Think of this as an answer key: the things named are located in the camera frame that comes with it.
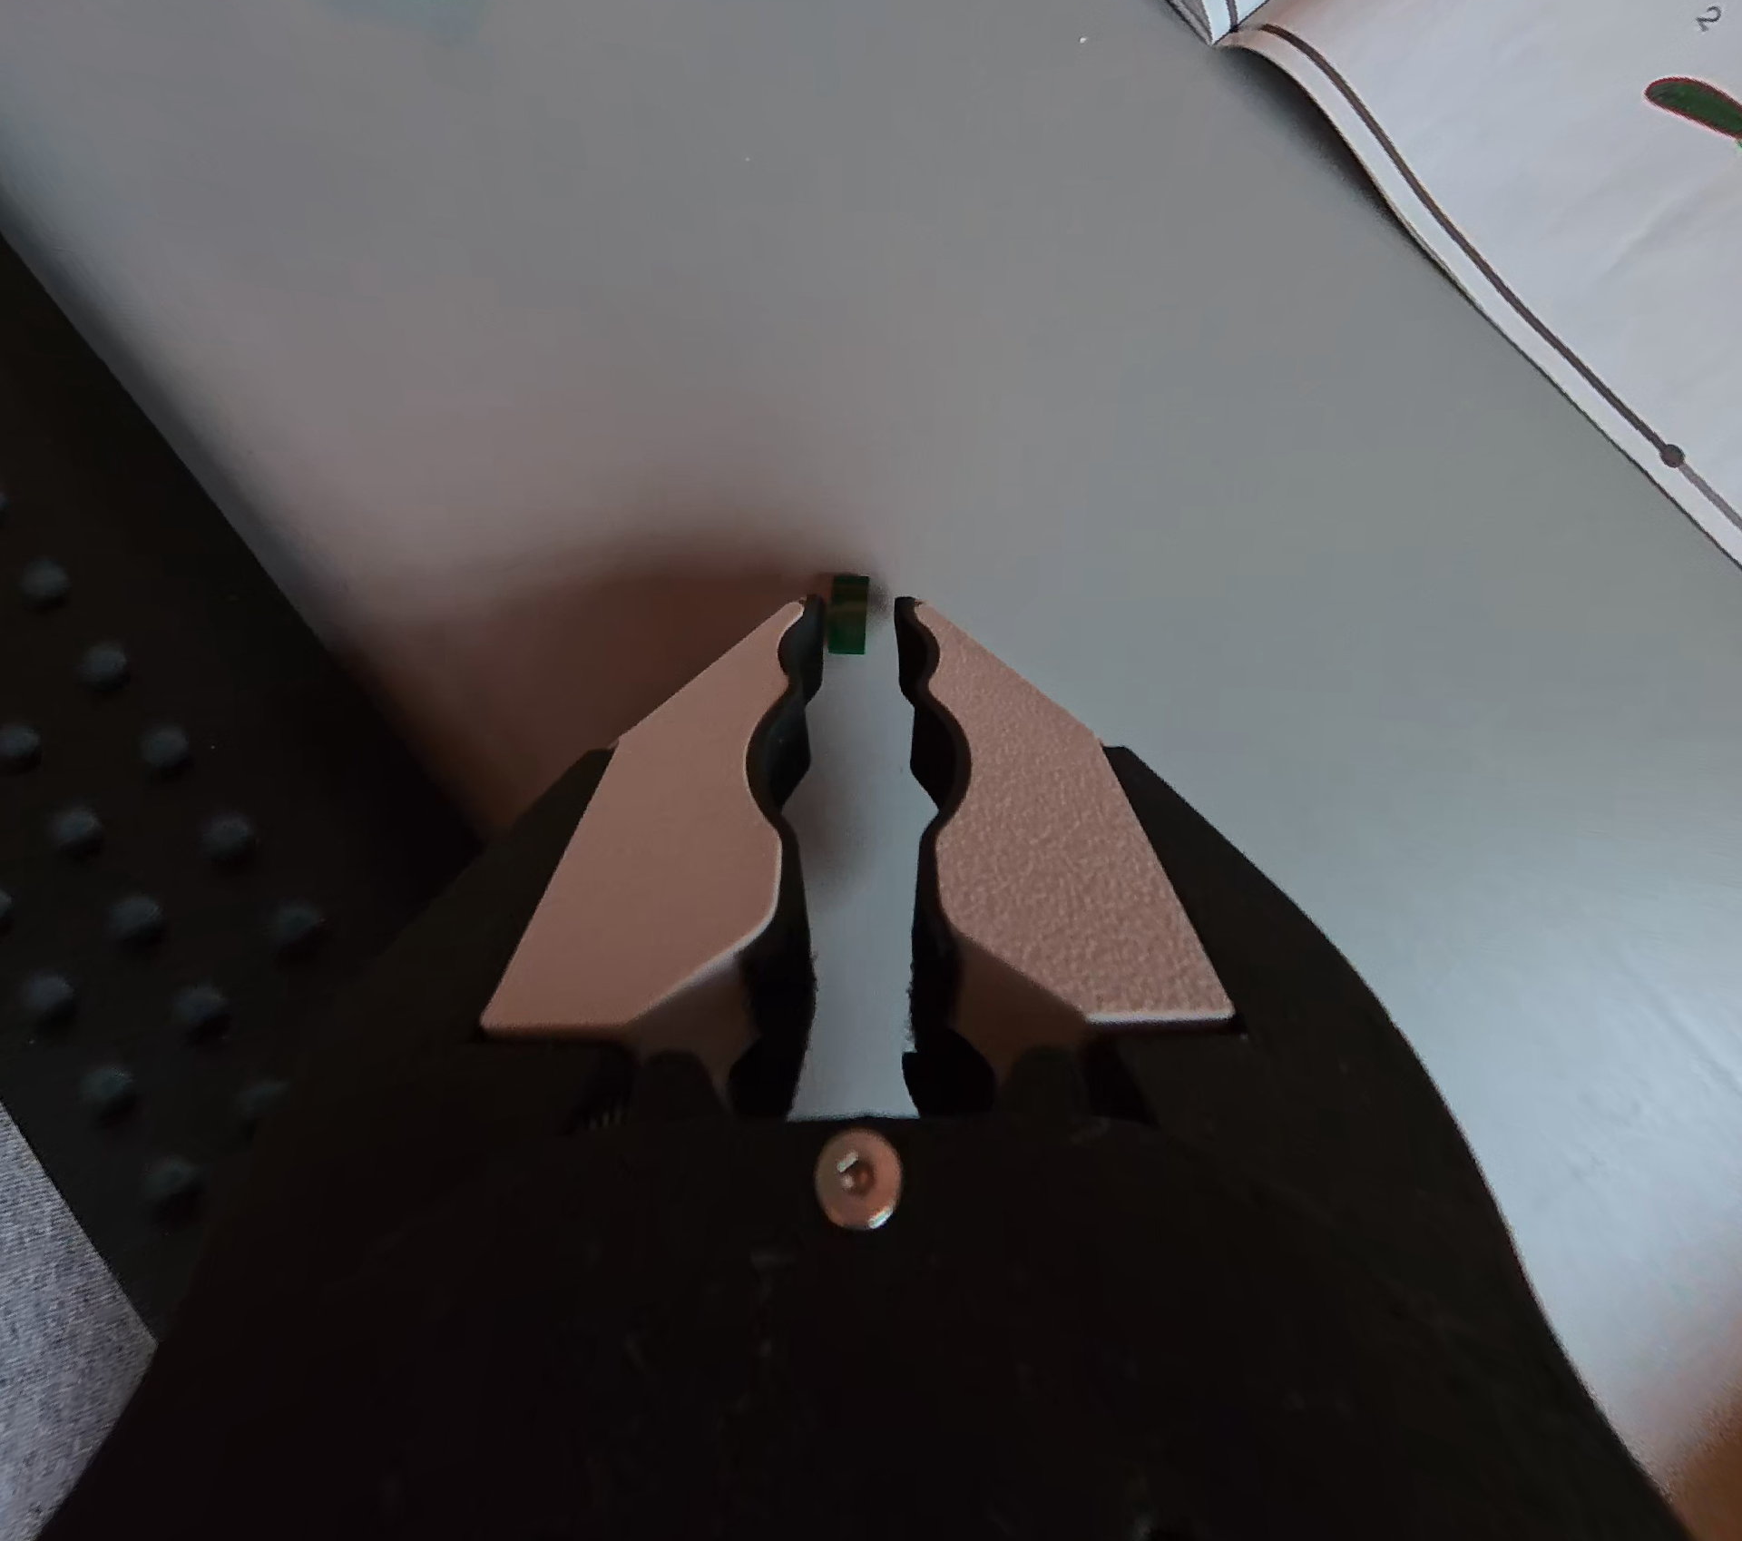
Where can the small green lego clip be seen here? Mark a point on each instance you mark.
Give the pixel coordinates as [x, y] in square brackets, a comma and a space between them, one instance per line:
[848, 623]

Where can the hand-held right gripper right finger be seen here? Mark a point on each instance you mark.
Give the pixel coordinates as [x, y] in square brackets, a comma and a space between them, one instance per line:
[1060, 890]

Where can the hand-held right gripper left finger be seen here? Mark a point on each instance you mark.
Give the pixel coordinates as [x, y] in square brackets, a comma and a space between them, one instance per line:
[638, 890]

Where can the lego instruction booklet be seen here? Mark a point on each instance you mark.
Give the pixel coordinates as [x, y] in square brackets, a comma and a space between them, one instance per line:
[1497, 140]

